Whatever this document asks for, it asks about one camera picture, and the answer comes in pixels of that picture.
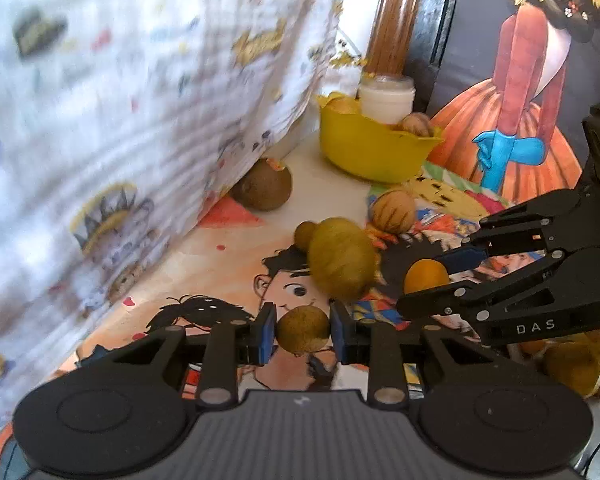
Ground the small orange kumquat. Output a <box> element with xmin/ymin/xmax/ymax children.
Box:
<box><xmin>403</xmin><ymin>259</ymin><xmax>451</xmax><ymax>294</ymax></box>

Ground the small round brown longan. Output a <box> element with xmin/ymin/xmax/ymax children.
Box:
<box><xmin>275</xmin><ymin>306</ymin><xmax>330</xmax><ymax>354</ymax></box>

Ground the brown kiwi with sticker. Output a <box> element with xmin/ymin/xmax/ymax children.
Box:
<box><xmin>230</xmin><ymin>157</ymin><xmax>292</xmax><ymax>211</ymax></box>

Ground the bag of orange fruits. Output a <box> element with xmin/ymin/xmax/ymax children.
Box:
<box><xmin>517</xmin><ymin>328</ymin><xmax>600</xmax><ymax>399</ymax></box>

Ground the two boys cartoon drawing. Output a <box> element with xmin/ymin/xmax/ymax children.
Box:
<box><xmin>60</xmin><ymin>197</ymin><xmax>368</xmax><ymax>393</ymax></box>

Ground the large yellow-green pear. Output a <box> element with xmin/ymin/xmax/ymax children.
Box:
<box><xmin>308</xmin><ymin>218</ymin><xmax>376</xmax><ymax>304</ymax></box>

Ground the striped pepino melon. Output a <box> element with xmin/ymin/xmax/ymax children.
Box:
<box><xmin>370</xmin><ymin>188</ymin><xmax>417</xmax><ymax>234</ymax></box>

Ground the small brown round fruit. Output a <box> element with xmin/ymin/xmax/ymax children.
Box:
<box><xmin>294</xmin><ymin>221</ymin><xmax>317</xmax><ymax>252</ymax></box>

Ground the striped pepino in bowl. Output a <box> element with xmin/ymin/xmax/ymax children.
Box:
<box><xmin>396</xmin><ymin>112</ymin><xmax>434</xmax><ymax>138</ymax></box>

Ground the yellow plastic bowl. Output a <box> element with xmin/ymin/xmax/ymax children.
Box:
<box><xmin>315</xmin><ymin>92</ymin><xmax>443</xmax><ymax>184</ymax></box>

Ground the orange dress girl painting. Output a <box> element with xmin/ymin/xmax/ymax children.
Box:
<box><xmin>428</xmin><ymin>0</ymin><xmax>600</xmax><ymax>203</ymax></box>

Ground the white jar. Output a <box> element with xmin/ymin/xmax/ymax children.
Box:
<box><xmin>358</xmin><ymin>74</ymin><xmax>416</xmax><ymax>125</ymax></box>

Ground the pale apple in bowl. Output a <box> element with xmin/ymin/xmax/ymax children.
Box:
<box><xmin>325</xmin><ymin>96</ymin><xmax>361</xmax><ymax>115</ymax></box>

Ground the white printed cartoon cloth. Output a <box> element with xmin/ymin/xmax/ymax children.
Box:
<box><xmin>0</xmin><ymin>0</ymin><xmax>354</xmax><ymax>356</ymax></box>

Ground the wooden frame post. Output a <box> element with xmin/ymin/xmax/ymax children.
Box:
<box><xmin>364</xmin><ymin>0</ymin><xmax>419</xmax><ymax>75</ymax></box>

